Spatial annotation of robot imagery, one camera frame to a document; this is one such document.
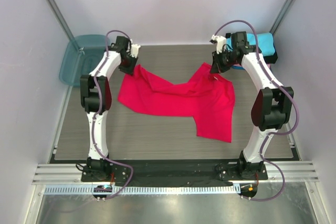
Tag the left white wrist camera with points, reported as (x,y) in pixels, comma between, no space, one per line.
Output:
(134,49)

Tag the aluminium extrusion rail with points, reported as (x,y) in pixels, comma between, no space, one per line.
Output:
(294,171)

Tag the folded black t shirt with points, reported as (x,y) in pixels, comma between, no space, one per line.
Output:
(270,57)

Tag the red t shirt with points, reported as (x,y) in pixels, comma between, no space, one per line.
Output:
(208,98)

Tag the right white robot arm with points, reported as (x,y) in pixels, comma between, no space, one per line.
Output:
(271,109)

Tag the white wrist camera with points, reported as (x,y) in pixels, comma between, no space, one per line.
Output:
(220,42)
(134,49)

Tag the folded cyan t shirt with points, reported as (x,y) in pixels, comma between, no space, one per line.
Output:
(265,43)

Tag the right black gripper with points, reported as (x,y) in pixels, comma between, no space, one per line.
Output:
(216,64)

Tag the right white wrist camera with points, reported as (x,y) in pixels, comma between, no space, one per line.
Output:
(220,42)

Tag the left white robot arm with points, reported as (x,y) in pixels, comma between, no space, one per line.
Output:
(96,100)

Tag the teal plastic bin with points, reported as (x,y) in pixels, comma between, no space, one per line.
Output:
(82,55)

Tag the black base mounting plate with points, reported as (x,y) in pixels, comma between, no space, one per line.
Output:
(172,172)

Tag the white slotted cable duct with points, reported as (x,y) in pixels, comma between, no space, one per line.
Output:
(100,190)

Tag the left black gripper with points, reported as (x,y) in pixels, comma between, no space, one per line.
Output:
(130,70)

